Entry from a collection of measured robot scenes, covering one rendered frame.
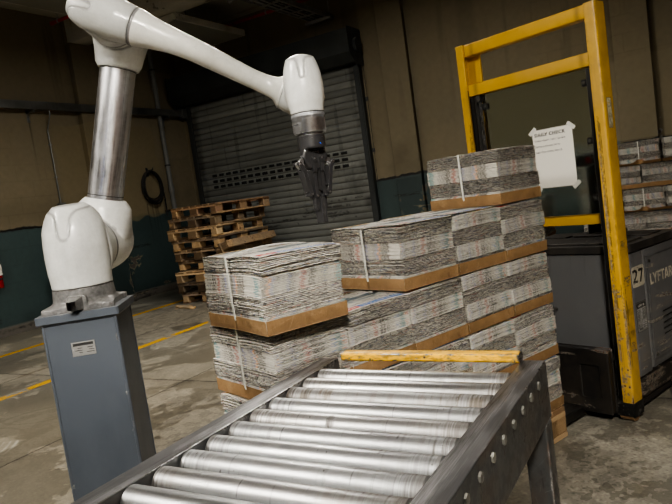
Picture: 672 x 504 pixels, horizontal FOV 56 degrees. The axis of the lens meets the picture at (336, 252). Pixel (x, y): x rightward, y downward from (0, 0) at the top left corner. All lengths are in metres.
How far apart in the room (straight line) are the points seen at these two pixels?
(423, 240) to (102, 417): 1.19
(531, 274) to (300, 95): 1.45
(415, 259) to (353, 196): 7.37
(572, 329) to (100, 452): 2.34
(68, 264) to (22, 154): 7.68
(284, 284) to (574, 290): 1.86
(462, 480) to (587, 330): 2.47
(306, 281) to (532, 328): 1.23
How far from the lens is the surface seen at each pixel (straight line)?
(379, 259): 2.25
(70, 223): 1.74
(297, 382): 1.44
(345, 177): 9.61
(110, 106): 1.94
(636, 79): 8.46
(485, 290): 2.52
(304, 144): 1.70
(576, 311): 3.33
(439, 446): 1.04
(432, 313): 2.30
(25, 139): 9.45
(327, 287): 1.88
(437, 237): 2.31
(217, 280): 2.00
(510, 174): 2.71
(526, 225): 2.73
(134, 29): 1.79
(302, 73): 1.71
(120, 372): 1.74
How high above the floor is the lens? 1.20
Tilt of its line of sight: 5 degrees down
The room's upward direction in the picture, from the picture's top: 8 degrees counter-clockwise
